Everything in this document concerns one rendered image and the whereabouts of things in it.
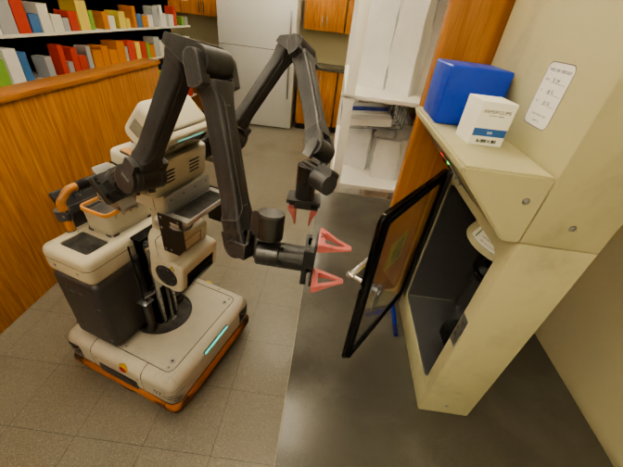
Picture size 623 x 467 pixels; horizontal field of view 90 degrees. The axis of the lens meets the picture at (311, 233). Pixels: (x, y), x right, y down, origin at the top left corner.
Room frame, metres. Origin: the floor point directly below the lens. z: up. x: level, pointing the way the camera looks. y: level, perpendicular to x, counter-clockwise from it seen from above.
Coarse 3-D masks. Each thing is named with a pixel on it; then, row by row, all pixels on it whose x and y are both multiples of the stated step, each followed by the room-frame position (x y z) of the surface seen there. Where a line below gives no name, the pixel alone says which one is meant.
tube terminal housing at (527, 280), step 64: (576, 0) 0.51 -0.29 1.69; (512, 64) 0.61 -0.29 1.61; (576, 64) 0.45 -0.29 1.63; (512, 128) 0.52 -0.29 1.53; (576, 128) 0.39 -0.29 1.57; (576, 192) 0.37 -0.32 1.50; (512, 256) 0.37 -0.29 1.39; (576, 256) 0.37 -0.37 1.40; (512, 320) 0.37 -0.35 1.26; (448, 384) 0.37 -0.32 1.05
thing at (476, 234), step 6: (474, 222) 0.55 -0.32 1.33; (468, 228) 0.55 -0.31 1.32; (474, 228) 0.53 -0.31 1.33; (480, 228) 0.51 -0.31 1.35; (468, 234) 0.52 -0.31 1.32; (474, 234) 0.51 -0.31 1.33; (480, 234) 0.50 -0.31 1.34; (474, 240) 0.50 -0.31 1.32; (480, 240) 0.49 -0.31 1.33; (486, 240) 0.48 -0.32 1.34; (474, 246) 0.49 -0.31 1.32; (480, 246) 0.48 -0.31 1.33; (486, 246) 0.47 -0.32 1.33; (492, 246) 0.47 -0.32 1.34; (480, 252) 0.47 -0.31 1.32; (486, 252) 0.47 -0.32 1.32; (492, 252) 0.46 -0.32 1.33; (492, 258) 0.45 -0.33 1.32
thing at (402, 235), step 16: (416, 192) 0.54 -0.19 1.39; (432, 192) 0.62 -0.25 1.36; (416, 208) 0.56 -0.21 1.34; (400, 224) 0.51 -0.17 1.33; (416, 224) 0.60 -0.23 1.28; (400, 240) 0.54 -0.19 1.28; (416, 240) 0.64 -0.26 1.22; (368, 256) 0.44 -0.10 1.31; (384, 256) 0.48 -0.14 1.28; (400, 256) 0.57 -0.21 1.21; (384, 272) 0.50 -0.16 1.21; (400, 272) 0.61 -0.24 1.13; (384, 288) 0.53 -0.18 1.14; (400, 288) 0.66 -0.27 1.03; (368, 304) 0.47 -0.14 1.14; (384, 304) 0.57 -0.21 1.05; (352, 320) 0.43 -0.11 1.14; (368, 320) 0.50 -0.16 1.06
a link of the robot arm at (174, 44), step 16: (176, 48) 0.69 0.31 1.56; (208, 48) 0.67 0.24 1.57; (176, 64) 0.69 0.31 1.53; (208, 64) 0.65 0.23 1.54; (224, 64) 0.69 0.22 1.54; (160, 80) 0.72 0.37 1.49; (176, 80) 0.70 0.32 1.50; (160, 96) 0.71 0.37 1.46; (176, 96) 0.71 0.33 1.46; (160, 112) 0.71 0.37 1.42; (176, 112) 0.73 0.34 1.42; (144, 128) 0.73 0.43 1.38; (160, 128) 0.71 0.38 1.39; (144, 144) 0.72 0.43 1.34; (160, 144) 0.72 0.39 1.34; (128, 160) 0.70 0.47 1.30; (144, 160) 0.71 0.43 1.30; (160, 160) 0.74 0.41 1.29; (128, 176) 0.70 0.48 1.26; (128, 192) 0.69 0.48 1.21
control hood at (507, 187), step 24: (432, 120) 0.58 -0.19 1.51; (456, 144) 0.46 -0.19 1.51; (504, 144) 0.49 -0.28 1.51; (456, 168) 0.40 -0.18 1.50; (480, 168) 0.38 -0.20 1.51; (504, 168) 0.39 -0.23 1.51; (528, 168) 0.40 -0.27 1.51; (480, 192) 0.37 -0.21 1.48; (504, 192) 0.37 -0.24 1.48; (528, 192) 0.37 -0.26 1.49; (504, 216) 0.37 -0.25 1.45; (528, 216) 0.37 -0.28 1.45; (504, 240) 0.37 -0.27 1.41
